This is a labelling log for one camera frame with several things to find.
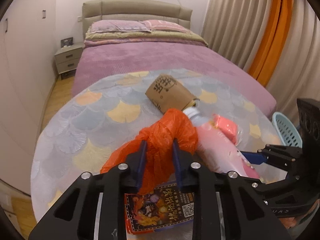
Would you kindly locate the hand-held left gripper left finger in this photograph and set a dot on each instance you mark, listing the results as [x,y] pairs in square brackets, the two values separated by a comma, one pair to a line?
[142,165]

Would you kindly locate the white wardrobe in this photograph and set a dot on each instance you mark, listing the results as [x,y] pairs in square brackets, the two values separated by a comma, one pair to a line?
[22,80]

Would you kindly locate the grey nightstand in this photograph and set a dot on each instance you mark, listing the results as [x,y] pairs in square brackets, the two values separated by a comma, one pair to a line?
[67,60]

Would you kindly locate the orange plastic bag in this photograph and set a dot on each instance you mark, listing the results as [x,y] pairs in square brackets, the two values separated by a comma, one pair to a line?
[162,130]

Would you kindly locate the pink pillow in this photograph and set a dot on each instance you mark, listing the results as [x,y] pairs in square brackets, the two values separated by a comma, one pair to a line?
[170,26]

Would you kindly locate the pink wrapped packet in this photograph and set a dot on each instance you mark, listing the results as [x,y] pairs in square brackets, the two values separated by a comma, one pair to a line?
[226,127]

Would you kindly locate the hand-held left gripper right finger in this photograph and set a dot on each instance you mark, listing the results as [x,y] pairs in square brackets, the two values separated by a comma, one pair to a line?
[176,165]

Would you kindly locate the beige curtain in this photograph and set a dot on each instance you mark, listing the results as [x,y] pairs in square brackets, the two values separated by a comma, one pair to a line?
[300,67]
[232,25]

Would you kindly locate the folded beige quilt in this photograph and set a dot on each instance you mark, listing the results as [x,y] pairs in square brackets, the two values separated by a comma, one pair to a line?
[150,38]

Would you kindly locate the brown paper cup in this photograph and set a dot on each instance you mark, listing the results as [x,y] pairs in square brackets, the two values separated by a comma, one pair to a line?
[170,92]

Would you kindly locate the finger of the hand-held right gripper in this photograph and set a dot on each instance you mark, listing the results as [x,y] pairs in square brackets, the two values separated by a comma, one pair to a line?
[252,157]
[275,187]

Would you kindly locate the orange curtain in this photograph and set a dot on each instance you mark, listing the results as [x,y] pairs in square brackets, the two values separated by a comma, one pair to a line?
[272,35]

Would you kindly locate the pink plastic bottle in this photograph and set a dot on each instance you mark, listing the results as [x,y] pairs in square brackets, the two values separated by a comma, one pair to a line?
[217,145]

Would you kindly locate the lilac pillow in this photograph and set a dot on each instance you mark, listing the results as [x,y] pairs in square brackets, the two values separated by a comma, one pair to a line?
[117,26]

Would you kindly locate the dark photo frame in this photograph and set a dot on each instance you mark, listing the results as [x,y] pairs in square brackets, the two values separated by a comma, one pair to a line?
[67,42]

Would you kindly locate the teal plastic basket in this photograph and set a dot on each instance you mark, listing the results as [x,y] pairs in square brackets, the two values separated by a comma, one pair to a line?
[285,127]

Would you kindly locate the dark colourful printed box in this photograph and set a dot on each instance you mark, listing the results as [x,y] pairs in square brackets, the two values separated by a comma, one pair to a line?
[160,205]

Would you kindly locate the beige padded headboard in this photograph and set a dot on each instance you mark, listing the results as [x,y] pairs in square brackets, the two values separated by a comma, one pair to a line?
[137,10]

